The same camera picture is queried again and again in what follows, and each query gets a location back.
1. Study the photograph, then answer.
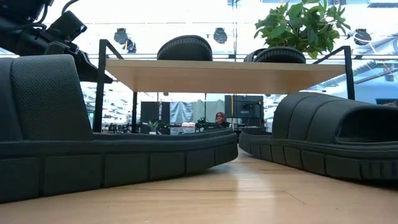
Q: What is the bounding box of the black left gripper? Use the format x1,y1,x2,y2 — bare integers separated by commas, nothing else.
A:
0,17,114,85

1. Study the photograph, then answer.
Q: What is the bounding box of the black rubber slide sandal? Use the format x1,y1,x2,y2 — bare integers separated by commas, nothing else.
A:
0,54,239,204
243,46,307,65
238,91,398,182
155,34,214,62

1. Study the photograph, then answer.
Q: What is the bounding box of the black round hanging lamp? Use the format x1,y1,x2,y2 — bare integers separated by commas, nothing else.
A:
113,27,138,54
213,27,229,45
347,28,373,47

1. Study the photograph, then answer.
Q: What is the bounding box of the black cabinet panel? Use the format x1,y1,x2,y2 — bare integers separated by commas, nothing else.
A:
140,101,171,135

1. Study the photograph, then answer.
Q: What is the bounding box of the small green desk plant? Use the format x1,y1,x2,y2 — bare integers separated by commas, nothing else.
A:
147,120,160,135

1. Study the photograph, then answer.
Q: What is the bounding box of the grey tarp cover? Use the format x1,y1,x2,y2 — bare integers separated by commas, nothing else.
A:
170,99,225,126

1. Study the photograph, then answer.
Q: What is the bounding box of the person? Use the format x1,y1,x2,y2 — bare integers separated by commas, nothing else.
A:
215,111,232,129

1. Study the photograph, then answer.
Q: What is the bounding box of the black monitor screen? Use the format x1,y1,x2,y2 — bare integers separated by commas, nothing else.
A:
224,95,266,127

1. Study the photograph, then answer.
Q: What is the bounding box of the green potted plant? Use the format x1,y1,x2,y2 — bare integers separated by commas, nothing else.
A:
254,0,352,60

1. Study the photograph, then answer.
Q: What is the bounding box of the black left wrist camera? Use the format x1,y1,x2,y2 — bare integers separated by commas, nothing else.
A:
45,10,88,44

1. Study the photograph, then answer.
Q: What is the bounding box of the black arm loop cable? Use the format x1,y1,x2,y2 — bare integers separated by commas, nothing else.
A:
61,0,81,16

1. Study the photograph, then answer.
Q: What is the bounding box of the wooden shelf with black frame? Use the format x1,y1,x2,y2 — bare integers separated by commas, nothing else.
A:
93,39,356,134

